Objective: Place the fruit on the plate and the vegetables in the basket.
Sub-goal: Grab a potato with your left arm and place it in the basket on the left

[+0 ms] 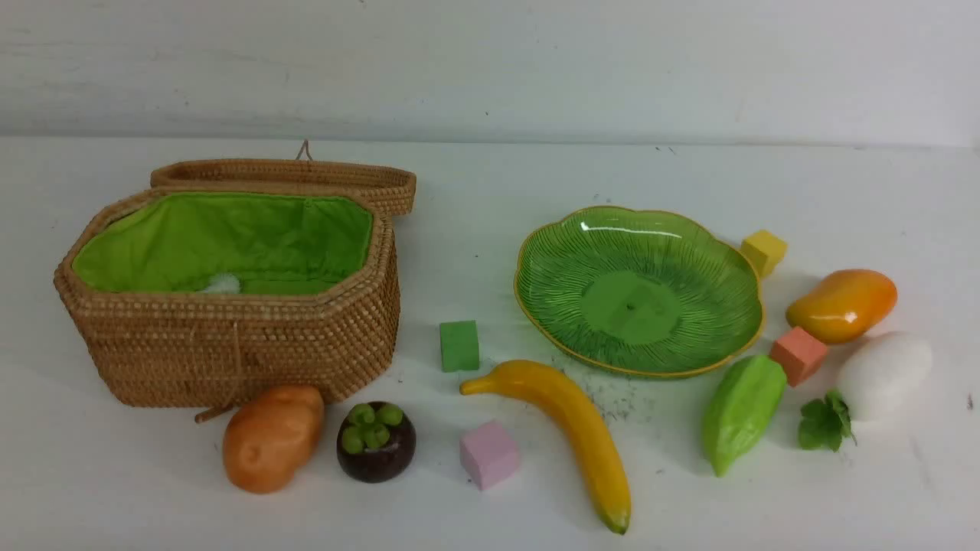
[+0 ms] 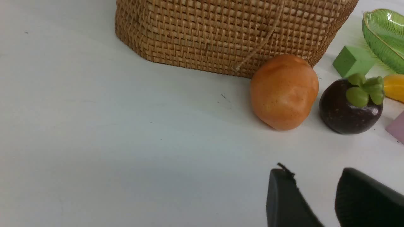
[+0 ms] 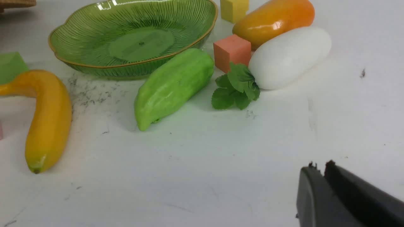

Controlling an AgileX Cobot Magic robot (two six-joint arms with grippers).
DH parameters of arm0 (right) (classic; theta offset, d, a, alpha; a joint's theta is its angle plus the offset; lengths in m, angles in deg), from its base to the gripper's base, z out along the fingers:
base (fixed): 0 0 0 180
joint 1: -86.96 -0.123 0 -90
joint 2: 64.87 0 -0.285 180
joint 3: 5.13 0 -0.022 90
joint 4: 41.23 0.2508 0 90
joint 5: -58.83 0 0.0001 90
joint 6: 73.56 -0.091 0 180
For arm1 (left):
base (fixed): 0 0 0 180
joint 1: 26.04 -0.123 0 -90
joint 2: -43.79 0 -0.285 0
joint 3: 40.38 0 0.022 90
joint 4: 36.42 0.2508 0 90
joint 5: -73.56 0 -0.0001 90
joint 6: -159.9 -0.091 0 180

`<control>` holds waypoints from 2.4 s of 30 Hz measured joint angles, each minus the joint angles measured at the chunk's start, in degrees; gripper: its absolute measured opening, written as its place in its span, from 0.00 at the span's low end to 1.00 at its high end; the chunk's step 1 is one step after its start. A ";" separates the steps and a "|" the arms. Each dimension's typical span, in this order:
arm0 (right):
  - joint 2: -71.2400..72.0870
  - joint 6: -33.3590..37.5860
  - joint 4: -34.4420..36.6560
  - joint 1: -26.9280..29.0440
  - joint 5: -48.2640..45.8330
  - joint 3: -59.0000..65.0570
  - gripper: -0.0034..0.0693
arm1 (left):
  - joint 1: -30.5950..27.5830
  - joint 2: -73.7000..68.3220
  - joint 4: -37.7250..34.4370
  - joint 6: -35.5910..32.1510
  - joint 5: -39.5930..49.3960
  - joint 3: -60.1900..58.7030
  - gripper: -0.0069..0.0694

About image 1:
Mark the pink foam cube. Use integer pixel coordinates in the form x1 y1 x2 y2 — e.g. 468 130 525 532
459 421 521 491

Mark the green foam cube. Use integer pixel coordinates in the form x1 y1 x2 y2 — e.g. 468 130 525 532
439 320 480 373

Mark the dark purple toy mangosteen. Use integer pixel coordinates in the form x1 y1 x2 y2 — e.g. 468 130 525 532
335 401 417 484

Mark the green toy chayote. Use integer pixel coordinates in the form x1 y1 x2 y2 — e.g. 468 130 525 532
701 354 787 478

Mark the white toy radish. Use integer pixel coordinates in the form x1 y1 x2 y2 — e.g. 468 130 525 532
797 331 934 452

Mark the green fabric basket liner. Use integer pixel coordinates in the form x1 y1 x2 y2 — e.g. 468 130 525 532
71 192 374 295

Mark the orange-brown toy potato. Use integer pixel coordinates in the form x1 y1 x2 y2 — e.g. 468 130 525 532
223 385 325 494

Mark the salmon foam cube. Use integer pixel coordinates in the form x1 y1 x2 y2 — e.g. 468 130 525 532
769 327 828 387

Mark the woven rattan basket lid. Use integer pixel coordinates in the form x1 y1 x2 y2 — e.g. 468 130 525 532
149 157 417 217

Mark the wooden basket toggle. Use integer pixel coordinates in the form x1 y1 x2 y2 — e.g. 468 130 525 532
194 404 234 423

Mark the woven rattan basket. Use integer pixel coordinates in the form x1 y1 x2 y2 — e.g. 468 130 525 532
54 188 401 408

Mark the yellow foam cube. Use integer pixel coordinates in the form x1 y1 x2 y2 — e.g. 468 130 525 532
740 230 788 279

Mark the yellow toy banana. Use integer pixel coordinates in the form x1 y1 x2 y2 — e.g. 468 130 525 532
459 360 632 536

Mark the green glass leaf plate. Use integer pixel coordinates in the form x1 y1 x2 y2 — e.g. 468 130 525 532
512 206 767 380

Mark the orange yellow toy mango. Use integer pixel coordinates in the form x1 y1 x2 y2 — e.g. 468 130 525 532
785 269 899 345

